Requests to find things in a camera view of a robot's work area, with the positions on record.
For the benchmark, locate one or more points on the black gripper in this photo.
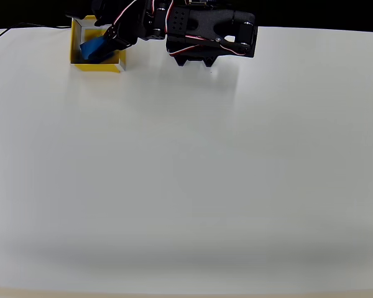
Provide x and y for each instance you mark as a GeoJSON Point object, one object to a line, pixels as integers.
{"type": "Point", "coordinates": [111, 42]}

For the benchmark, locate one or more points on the blue block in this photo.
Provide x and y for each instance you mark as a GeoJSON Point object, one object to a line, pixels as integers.
{"type": "Point", "coordinates": [88, 48]}

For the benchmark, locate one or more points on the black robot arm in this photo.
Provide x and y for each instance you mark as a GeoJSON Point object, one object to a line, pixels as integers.
{"type": "Point", "coordinates": [205, 21]}

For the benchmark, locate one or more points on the yellow open box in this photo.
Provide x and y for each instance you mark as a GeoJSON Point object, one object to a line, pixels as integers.
{"type": "Point", "coordinates": [96, 67]}

